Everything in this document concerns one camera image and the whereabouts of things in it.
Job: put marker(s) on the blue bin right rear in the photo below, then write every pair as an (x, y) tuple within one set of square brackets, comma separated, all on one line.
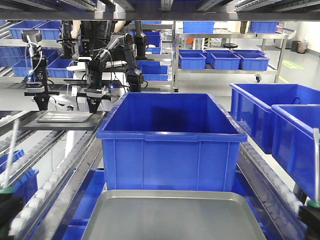
[(251, 107)]

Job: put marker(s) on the blue bin right front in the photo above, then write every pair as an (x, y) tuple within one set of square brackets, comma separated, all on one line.
[(293, 144)]

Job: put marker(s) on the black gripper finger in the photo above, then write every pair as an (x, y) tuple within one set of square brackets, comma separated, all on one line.
[(310, 216)]

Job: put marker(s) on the far black robot arm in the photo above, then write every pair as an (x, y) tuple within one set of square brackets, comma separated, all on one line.
[(38, 88)]

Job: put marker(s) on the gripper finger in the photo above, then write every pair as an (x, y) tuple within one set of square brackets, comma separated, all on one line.
[(10, 206)]

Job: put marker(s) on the green black cross screwdriver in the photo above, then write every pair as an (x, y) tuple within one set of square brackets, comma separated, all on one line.
[(5, 186)]

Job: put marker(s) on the large blue plastic bin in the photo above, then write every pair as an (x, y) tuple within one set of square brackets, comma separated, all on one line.
[(172, 140)]

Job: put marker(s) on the grey metal tray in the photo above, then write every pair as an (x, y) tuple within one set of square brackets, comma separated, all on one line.
[(172, 215)]

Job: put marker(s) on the steel cart with bins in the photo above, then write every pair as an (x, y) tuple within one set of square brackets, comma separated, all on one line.
[(229, 60)]

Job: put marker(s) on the far grey tray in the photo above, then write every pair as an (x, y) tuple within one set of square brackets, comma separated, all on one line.
[(62, 121)]

